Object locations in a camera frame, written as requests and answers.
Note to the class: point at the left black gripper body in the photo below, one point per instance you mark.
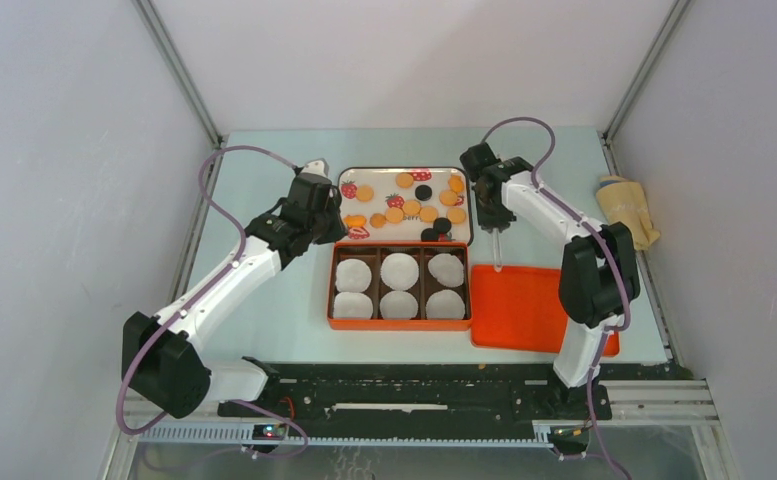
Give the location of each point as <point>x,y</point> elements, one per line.
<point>328,228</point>

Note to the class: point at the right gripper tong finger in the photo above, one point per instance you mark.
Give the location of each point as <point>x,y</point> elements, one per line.
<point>499,259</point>
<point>494,244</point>

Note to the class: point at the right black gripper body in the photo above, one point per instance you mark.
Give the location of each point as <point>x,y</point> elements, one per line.
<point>490,217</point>

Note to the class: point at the black sandwich cookie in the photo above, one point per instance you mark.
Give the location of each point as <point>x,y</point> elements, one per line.
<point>429,235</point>
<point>442,225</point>
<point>423,193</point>

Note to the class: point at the strawberry print serving tray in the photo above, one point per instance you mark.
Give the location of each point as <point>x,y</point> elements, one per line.
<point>388,194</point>

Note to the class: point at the orange cookie box with dividers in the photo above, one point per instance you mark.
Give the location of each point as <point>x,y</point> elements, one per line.
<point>373,254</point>

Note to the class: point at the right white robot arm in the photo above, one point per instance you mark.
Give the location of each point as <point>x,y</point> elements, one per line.
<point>598,275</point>

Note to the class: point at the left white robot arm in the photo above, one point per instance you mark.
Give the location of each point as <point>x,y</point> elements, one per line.
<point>162,353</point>

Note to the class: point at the round tan biscuit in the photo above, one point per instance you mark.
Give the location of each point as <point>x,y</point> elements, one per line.
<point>394,215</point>
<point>456,215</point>
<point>428,214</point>
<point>378,220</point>
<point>448,198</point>
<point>364,193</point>
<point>411,208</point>

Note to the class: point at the white paper cupcake liner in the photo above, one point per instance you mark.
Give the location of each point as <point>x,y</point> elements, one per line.
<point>352,276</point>
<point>447,269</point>
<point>445,305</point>
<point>352,305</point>
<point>399,271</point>
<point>398,305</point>

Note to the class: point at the orange box lid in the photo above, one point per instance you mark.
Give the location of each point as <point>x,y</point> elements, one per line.
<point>516,308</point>

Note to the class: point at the swirl tan cookie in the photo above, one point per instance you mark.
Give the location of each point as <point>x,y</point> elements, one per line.
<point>404,180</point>

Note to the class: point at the beige cloth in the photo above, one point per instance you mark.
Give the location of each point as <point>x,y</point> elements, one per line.
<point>623,200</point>

